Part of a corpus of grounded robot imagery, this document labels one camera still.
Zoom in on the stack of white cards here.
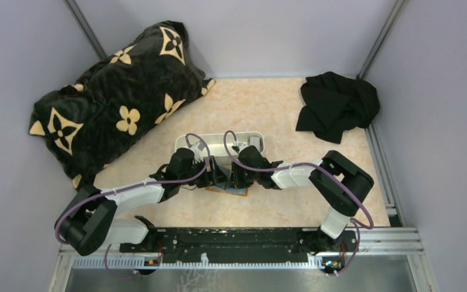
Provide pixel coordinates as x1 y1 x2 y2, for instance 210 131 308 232
249 136 261 151

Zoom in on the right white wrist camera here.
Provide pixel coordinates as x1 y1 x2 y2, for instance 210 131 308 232
232 141 250 153

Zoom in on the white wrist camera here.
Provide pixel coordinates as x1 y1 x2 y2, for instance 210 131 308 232
232 141 250 153
189 142 205 162

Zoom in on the mustard leather card holder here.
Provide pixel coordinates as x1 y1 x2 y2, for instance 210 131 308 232
206 186 249 197

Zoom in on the white oblong plastic tray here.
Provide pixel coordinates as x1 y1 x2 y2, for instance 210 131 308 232
174 131 265 164

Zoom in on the black floral patterned pillow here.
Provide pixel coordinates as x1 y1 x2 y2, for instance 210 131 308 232
29 21 215 189

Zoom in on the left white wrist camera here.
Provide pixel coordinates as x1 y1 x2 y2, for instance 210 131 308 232
189 142 205 162

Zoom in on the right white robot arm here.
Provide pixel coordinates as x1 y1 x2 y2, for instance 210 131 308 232
231 144 375 240

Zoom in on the crumpled black cloth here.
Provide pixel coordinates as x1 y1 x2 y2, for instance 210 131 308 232
296 72 381 144

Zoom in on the aluminium frame rail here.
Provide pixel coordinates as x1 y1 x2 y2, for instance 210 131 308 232
61 228 423 270

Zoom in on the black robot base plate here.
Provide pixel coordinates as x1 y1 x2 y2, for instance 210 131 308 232
119 228 356 264

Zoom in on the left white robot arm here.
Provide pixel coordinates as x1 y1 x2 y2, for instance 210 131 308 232
55 148 230 256

